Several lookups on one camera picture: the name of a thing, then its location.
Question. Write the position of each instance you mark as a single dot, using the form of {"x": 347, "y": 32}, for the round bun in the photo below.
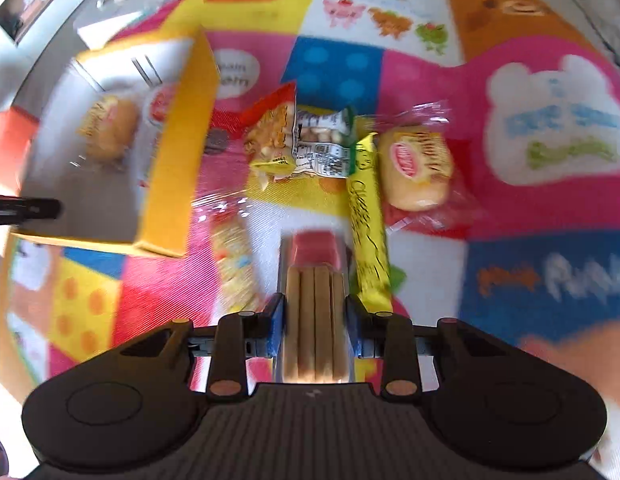
{"x": 414, "y": 167}
{"x": 110, "y": 127}

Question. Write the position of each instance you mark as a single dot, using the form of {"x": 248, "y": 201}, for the long yellow snack packet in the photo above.
{"x": 369, "y": 220}

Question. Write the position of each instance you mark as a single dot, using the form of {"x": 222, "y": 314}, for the yellow cardboard box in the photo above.
{"x": 177, "y": 160}

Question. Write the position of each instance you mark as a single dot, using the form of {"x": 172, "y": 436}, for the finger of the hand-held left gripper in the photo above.
{"x": 30, "y": 209}

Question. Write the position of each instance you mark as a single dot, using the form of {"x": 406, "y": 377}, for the red label wrapped bun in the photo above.
{"x": 161, "y": 106}

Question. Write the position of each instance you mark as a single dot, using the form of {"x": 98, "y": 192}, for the clear colourful snack packet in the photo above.
{"x": 235, "y": 260}

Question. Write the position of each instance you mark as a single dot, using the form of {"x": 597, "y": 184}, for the red and yellow peanut packet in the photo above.
{"x": 270, "y": 130}

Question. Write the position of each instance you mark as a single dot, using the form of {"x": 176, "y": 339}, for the wafer biscuit pack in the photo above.
{"x": 315, "y": 305}

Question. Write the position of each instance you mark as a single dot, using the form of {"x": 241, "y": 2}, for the grey cloth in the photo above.
{"x": 597, "y": 5}

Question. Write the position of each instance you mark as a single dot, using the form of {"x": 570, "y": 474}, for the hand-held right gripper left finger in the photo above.
{"x": 275, "y": 327}

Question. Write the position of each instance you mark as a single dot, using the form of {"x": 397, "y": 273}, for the colourful printed play mat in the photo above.
{"x": 340, "y": 60}

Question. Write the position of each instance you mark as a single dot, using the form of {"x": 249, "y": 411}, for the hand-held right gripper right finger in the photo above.
{"x": 354, "y": 327}

